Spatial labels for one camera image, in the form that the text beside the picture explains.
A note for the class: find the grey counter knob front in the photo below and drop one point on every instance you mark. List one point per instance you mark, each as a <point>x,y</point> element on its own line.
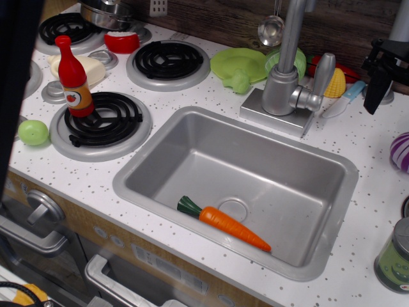
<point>20,120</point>

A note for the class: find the silver toy faucet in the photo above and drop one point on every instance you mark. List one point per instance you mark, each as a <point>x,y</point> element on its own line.
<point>283,104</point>

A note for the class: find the grey counter knob back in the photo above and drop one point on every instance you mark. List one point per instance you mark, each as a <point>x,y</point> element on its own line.
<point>107,58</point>

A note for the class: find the red toy pepper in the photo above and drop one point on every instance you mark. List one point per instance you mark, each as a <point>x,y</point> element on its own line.
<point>313,60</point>

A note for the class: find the purple white toy onion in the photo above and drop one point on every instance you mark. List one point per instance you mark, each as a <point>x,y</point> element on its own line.
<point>399,152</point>

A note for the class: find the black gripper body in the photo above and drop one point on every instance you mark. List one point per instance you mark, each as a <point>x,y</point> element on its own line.
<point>384,57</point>

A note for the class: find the grey dishwasher handle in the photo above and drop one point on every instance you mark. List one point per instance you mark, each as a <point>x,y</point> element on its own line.
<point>94,274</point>

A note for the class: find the black burner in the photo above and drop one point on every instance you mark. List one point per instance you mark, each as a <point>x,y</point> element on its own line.
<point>85,36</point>
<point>34,81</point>
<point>168,65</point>
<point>119,125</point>

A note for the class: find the red toy ketchup bottle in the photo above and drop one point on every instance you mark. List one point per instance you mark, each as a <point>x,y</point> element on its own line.
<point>74,81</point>

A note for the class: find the grey counter knob middle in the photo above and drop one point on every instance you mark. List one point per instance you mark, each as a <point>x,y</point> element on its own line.
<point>53,93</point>

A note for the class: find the green toy broccoli piece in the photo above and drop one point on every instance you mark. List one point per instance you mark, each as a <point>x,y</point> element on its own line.
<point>239,82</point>

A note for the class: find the white wall outlet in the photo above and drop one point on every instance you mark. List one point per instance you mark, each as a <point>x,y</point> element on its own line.
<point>158,8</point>

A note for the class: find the grey counter knob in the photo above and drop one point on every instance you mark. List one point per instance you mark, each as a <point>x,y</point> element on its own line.
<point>53,93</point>
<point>107,58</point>
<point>20,120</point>

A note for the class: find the blue handled toy knife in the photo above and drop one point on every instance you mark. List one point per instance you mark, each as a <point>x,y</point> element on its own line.
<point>340,105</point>

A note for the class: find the green toy cabbage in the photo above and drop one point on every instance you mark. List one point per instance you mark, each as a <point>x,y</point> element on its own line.
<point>272,59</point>

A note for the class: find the grey stove knob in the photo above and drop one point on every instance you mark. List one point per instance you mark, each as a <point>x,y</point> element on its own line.
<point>44,207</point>

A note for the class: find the front right black burner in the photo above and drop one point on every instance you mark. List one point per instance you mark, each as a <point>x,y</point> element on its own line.
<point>119,125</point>

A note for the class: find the back right black burner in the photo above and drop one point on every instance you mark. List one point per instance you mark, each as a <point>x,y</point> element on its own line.
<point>168,65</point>

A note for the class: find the orange toy carrot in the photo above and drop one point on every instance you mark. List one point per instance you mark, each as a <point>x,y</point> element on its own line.
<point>223,222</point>

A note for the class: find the back left black burner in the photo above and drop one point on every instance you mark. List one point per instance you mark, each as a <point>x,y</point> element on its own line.
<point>85,36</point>

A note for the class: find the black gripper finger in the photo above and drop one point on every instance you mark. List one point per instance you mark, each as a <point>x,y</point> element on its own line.
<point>377,88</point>

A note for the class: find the cream toy jug bottle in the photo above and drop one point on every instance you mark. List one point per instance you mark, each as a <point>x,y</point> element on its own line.
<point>94,69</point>

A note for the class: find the front left black burner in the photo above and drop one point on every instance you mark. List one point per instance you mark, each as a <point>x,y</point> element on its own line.
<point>34,81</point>

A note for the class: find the yellow toy corn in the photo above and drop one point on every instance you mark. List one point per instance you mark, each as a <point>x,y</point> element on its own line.
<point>337,85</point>

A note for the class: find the steel pot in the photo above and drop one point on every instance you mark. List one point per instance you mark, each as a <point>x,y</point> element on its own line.
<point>111,15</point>

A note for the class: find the green pea can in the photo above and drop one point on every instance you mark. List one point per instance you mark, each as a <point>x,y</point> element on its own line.
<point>391,265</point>

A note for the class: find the light green toy plate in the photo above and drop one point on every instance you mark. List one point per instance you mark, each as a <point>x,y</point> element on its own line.
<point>224,63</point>

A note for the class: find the steel ladle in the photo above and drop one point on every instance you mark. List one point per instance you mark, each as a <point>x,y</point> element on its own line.
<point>271,28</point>

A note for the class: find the grey toy sink basin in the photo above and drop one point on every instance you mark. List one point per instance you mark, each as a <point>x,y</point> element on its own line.
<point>294,196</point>

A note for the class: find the grey oven handle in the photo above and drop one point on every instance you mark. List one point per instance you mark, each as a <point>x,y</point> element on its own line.
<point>49,246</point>

